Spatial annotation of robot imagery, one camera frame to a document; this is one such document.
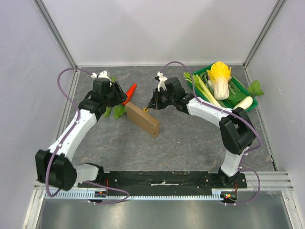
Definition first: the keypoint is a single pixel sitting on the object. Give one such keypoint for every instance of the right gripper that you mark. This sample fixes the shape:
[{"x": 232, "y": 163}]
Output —
[{"x": 154, "y": 100}]

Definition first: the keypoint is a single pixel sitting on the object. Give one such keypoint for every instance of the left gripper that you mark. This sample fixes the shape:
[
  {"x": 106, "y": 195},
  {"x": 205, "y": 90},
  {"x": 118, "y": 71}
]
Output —
[{"x": 120, "y": 96}]

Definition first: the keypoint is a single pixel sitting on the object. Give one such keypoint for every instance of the brown cardboard express box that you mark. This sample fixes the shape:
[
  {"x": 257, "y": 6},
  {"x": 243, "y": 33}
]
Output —
[{"x": 143, "y": 119}]

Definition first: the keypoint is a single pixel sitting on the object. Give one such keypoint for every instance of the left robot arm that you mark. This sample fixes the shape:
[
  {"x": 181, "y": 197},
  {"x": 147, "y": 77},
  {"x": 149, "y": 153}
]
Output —
[{"x": 53, "y": 166}]

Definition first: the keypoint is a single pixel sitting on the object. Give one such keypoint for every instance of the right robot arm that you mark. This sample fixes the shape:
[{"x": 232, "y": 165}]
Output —
[{"x": 237, "y": 131}]

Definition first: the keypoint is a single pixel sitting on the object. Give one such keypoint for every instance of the orange carrot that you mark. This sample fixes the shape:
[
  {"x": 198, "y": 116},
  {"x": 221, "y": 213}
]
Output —
[{"x": 130, "y": 93}]

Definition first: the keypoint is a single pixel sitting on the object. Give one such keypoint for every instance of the green leafy lettuce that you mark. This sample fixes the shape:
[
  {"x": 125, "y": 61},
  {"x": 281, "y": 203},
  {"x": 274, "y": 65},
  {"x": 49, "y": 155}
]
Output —
[{"x": 108, "y": 109}]

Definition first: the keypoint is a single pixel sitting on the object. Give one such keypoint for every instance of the green celery stalk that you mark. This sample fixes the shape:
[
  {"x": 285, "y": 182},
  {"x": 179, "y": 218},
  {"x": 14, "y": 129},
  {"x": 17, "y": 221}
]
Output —
[{"x": 202, "y": 88}]

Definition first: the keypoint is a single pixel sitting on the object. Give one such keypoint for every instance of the green plastic tray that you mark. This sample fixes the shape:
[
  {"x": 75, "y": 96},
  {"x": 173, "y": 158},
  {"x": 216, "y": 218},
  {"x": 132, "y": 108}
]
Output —
[{"x": 224, "y": 103}]

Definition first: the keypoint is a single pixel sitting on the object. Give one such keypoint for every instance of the yellow napa cabbage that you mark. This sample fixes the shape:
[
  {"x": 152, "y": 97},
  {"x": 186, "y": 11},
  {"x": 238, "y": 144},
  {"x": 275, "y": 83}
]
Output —
[{"x": 220, "y": 75}]

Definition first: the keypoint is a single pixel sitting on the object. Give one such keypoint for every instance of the green bok choy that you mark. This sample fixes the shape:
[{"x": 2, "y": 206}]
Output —
[{"x": 235, "y": 98}]

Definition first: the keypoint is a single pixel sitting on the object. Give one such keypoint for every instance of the white radish with leaves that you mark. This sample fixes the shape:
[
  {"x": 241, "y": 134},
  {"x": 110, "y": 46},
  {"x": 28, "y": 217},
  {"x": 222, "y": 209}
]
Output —
[{"x": 254, "y": 90}]

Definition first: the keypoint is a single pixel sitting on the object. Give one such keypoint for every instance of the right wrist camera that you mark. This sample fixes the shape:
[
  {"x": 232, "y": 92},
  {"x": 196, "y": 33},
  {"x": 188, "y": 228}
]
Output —
[{"x": 161, "y": 79}]

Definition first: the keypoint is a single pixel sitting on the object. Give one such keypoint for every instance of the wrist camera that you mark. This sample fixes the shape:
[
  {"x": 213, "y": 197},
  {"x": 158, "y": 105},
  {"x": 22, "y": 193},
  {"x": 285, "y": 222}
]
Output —
[
  {"x": 104, "y": 74},
  {"x": 161, "y": 79}
]

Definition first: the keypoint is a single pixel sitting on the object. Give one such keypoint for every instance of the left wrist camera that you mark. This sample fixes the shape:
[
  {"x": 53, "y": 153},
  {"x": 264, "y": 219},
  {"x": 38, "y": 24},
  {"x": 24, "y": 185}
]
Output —
[{"x": 104, "y": 74}]

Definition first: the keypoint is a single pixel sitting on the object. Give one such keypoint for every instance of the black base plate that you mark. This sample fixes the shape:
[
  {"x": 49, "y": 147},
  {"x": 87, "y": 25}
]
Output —
[{"x": 123, "y": 179}]

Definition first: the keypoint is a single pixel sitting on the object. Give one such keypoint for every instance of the grey slotted cable duct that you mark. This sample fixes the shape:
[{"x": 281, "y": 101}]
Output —
[{"x": 95, "y": 194}]

